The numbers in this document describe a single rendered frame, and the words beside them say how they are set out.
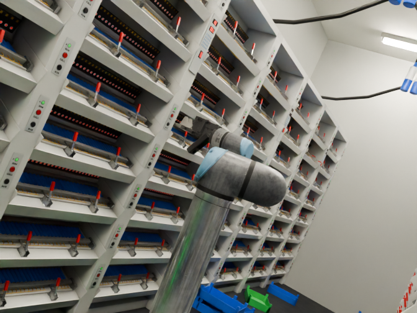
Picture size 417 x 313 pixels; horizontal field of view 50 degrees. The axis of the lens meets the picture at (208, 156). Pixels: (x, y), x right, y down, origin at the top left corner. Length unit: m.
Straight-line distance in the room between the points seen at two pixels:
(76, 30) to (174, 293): 0.87
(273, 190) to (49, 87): 0.78
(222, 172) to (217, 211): 0.11
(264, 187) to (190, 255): 0.28
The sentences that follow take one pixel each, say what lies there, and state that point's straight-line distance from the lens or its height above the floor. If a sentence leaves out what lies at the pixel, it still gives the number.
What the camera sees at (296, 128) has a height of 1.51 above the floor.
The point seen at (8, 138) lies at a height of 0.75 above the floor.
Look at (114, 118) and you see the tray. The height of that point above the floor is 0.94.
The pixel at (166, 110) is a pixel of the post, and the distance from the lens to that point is 2.05.
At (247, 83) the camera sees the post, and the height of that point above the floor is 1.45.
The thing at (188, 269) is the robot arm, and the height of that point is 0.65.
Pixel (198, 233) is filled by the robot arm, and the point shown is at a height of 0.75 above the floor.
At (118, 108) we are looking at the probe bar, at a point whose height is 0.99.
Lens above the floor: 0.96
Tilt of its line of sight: level
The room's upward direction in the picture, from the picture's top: 25 degrees clockwise
